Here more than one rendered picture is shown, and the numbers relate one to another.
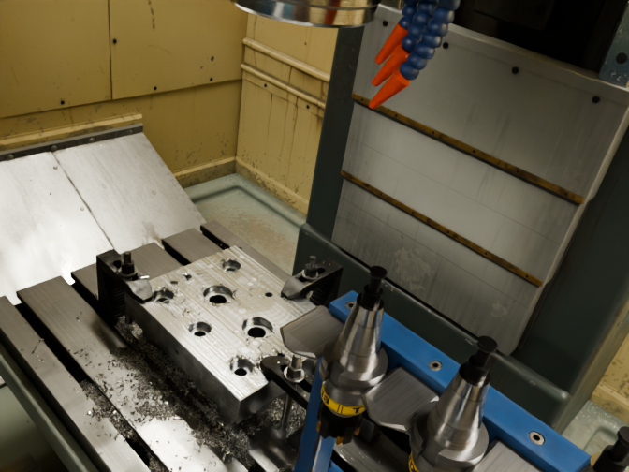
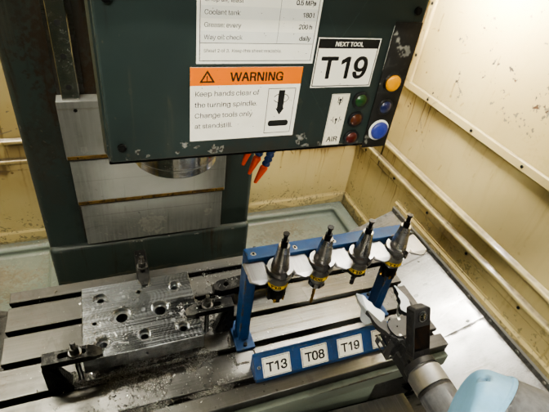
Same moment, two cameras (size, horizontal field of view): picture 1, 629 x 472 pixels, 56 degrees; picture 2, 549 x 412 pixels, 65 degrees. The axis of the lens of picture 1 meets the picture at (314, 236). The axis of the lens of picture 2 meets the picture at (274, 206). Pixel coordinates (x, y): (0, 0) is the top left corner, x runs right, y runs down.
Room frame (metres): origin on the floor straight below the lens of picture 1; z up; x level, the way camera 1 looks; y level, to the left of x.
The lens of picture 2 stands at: (0.13, 0.60, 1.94)
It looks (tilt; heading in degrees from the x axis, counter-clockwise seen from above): 37 degrees down; 296
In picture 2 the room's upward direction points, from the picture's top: 9 degrees clockwise
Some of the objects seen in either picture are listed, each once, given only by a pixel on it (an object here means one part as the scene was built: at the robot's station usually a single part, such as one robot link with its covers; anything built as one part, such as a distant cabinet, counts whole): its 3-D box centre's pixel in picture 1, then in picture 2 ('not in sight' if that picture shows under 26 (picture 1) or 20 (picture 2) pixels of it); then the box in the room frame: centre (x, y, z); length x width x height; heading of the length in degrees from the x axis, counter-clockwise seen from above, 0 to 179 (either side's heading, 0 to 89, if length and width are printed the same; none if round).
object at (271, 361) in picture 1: (293, 395); (209, 313); (0.58, -0.01, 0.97); 0.13 x 0.03 x 0.15; 51
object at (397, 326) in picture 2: not in sight; (405, 347); (0.09, -0.08, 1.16); 0.12 x 0.08 x 0.09; 141
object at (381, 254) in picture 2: not in sight; (378, 252); (0.25, -0.27, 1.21); 0.07 x 0.05 x 0.01; 141
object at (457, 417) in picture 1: (462, 403); (325, 248); (0.35, -0.15, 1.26); 0.04 x 0.04 x 0.07
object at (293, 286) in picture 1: (309, 289); (142, 273); (0.83, -0.01, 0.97); 0.13 x 0.03 x 0.15; 141
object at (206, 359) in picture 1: (236, 321); (141, 317); (0.72, 0.10, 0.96); 0.29 x 0.23 x 0.05; 51
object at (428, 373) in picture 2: not in sight; (428, 378); (0.03, -0.03, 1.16); 0.08 x 0.05 x 0.08; 51
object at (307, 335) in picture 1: (313, 333); (257, 274); (0.45, -0.02, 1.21); 0.07 x 0.05 x 0.01; 141
